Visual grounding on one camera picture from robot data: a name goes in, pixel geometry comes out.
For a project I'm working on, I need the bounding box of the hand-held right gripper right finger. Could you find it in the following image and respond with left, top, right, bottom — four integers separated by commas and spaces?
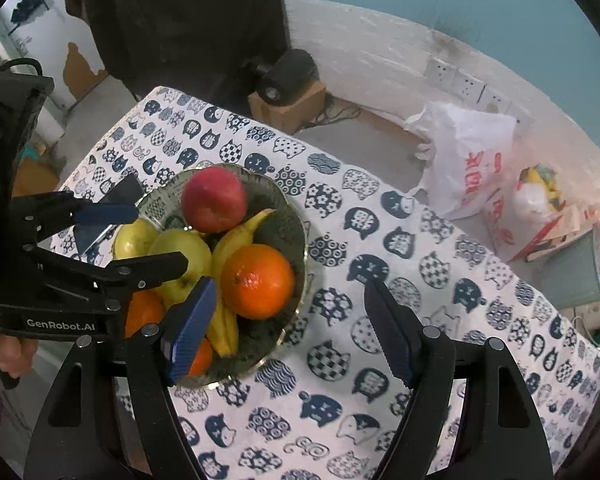
364, 280, 556, 480

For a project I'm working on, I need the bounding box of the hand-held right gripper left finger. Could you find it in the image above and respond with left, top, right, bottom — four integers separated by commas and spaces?
22, 276, 218, 480

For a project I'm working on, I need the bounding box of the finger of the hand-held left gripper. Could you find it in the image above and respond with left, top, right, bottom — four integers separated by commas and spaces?
27, 247, 189, 295
10, 174, 145, 261

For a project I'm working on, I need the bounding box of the yellow-green pear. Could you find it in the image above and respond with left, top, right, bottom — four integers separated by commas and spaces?
147, 229, 213, 308
112, 217, 161, 261

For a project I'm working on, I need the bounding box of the small orange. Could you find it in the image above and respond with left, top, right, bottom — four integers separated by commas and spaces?
187, 337, 214, 377

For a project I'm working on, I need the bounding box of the large orange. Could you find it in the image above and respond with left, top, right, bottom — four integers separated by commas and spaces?
125, 290, 167, 338
220, 243, 296, 321

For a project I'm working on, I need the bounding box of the yellow banana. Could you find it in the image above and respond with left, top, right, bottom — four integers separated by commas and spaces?
205, 295, 240, 358
211, 208, 276, 286

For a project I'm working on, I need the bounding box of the red apple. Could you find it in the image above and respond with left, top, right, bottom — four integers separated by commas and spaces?
180, 167, 248, 234

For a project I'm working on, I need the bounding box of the green glass bowl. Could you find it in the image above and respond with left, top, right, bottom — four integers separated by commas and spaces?
132, 162, 308, 390

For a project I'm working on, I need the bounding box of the person's left hand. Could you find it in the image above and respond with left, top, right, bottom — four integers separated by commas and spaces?
0, 325, 36, 379

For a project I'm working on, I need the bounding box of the cat print tablecloth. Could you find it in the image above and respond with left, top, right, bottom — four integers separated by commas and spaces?
50, 86, 600, 480

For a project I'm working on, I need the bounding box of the teal bucket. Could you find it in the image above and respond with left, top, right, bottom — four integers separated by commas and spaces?
530, 232, 600, 308

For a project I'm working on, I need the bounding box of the white plastic bag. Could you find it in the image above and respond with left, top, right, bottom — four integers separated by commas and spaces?
405, 101, 518, 221

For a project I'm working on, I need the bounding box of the dark cabinet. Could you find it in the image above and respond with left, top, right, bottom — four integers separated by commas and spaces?
77, 0, 291, 106

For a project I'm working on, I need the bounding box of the small brown cardboard box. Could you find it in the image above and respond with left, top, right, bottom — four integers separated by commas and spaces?
247, 80, 328, 133

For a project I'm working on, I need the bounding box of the cardboard box with red label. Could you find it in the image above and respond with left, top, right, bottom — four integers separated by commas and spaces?
550, 202, 600, 241

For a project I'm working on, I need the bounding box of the black round speaker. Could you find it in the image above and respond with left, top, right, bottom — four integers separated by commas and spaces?
252, 49, 317, 107

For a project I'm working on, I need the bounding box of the white cable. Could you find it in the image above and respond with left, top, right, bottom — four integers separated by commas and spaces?
572, 312, 600, 350

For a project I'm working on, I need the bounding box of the black wall bracket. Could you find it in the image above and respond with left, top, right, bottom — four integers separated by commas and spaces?
9, 0, 51, 36

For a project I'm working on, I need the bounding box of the black cable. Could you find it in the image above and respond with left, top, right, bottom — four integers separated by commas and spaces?
305, 97, 368, 128

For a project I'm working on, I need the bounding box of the white wall socket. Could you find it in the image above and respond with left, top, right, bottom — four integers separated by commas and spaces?
425, 57, 456, 86
507, 102, 536, 128
452, 69, 483, 98
477, 85, 511, 112

